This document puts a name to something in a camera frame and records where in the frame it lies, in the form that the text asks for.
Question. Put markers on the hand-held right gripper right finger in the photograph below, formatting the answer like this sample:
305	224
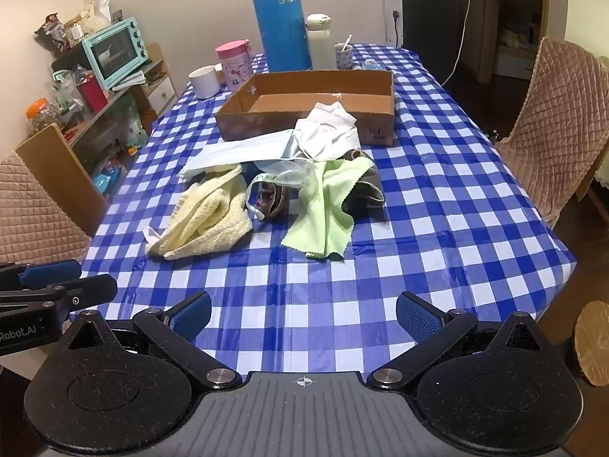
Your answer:
418	316

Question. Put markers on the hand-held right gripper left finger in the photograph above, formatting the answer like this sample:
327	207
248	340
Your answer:
192	319

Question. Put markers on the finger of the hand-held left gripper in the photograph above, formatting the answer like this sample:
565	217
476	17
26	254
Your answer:
90	289
50	273

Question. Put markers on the yellow towel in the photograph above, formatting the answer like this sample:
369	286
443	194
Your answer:
204	219

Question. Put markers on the grey cloth mask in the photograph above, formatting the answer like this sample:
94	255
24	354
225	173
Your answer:
368	185

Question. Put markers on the green microfiber cloth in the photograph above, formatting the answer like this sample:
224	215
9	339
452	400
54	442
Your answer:
319	209

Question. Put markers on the blue face mask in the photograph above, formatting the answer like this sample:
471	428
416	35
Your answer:
238	152

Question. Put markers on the translucent plastic bag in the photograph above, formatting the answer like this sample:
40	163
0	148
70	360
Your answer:
285	171

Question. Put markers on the white cloth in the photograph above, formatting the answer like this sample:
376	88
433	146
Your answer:
328	128

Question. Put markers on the cardboard box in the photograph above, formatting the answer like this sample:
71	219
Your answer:
304	100

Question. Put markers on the brown quilted chair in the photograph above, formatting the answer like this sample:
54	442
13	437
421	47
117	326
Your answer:
33	209
556	123

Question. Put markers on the blue checkered tablecloth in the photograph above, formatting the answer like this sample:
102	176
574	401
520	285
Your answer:
333	285

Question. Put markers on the wooden shelf unit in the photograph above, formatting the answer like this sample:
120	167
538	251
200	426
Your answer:
62	171

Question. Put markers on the blue packet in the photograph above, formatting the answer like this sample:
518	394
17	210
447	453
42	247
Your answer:
108	180

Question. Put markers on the orange lid jar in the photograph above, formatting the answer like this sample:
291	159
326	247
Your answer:
42	116

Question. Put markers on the green patterned bag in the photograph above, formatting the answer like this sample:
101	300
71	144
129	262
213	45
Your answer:
133	128

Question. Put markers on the round wooden stool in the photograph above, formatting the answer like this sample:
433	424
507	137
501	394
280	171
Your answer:
594	342

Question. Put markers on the red box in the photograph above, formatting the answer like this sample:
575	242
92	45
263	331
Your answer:
93	95

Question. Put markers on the paper booklet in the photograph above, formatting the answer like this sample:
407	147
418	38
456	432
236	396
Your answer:
131	81

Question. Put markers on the teal toaster oven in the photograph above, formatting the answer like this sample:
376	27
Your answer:
114	50

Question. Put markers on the white mug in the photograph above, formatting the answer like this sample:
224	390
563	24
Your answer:
204	83

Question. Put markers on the pile of snack bags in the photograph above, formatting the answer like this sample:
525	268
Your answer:
81	24

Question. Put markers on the pink cartoon lidded cup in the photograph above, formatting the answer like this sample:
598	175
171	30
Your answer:
235	69

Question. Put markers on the clear blue tissue pack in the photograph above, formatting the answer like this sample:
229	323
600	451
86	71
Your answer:
372	64

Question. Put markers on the patterned mug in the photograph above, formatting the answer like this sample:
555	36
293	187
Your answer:
343	59

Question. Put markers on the white spoon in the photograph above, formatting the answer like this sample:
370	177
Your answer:
347	40

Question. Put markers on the white insulated bottle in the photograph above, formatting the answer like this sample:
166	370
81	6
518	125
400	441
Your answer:
321	47

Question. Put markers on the dark refrigerator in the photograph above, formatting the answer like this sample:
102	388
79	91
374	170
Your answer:
428	24

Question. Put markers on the blue thermos flask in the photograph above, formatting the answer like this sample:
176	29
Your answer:
280	24

